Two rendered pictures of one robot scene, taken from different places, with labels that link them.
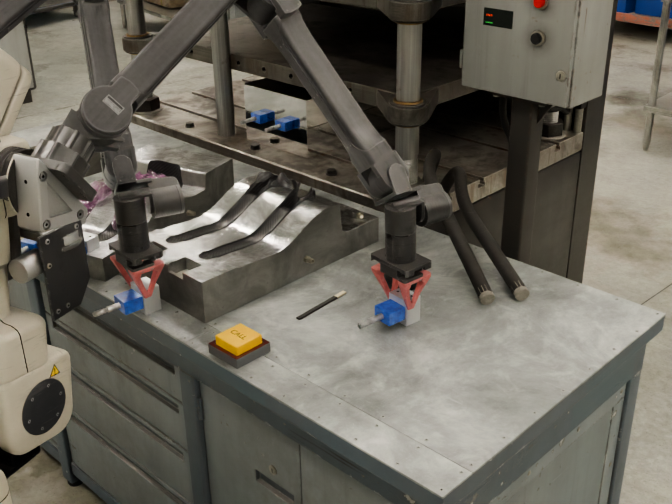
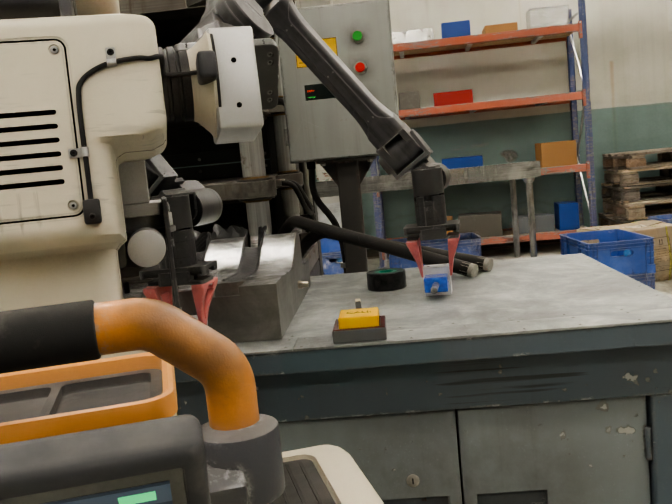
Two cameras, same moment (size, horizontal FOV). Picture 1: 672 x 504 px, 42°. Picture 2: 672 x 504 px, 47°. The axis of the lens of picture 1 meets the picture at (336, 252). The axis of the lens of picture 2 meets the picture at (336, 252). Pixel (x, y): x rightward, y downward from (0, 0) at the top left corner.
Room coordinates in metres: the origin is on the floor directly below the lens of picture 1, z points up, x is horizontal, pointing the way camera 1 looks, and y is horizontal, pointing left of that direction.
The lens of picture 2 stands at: (0.47, 0.94, 1.07)
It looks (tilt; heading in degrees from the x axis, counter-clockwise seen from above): 7 degrees down; 320
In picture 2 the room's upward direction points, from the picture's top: 6 degrees counter-clockwise
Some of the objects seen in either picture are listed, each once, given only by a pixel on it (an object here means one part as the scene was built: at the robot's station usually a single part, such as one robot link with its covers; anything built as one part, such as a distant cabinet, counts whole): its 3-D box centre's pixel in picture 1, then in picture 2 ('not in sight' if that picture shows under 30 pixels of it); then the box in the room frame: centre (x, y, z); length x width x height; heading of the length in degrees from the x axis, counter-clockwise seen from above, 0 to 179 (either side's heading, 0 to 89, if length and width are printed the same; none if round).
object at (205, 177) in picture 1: (129, 205); not in sight; (1.89, 0.49, 0.86); 0.50 x 0.26 x 0.11; 153
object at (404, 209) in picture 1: (403, 216); (428, 181); (1.44, -0.12, 1.01); 0.07 x 0.06 x 0.07; 122
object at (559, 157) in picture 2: not in sight; (475, 137); (5.18, -4.95, 1.14); 2.06 x 0.65 x 2.27; 43
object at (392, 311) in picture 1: (385, 314); (436, 284); (1.41, -0.09, 0.83); 0.13 x 0.05 x 0.05; 128
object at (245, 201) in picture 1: (247, 212); (217, 254); (1.70, 0.19, 0.92); 0.35 x 0.16 x 0.09; 136
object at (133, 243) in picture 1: (133, 237); (176, 253); (1.49, 0.38, 0.96); 0.10 x 0.07 x 0.07; 40
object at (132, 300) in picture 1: (124, 303); not in sight; (1.47, 0.41, 0.83); 0.13 x 0.05 x 0.05; 130
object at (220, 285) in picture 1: (256, 232); (227, 278); (1.70, 0.17, 0.87); 0.50 x 0.26 x 0.14; 136
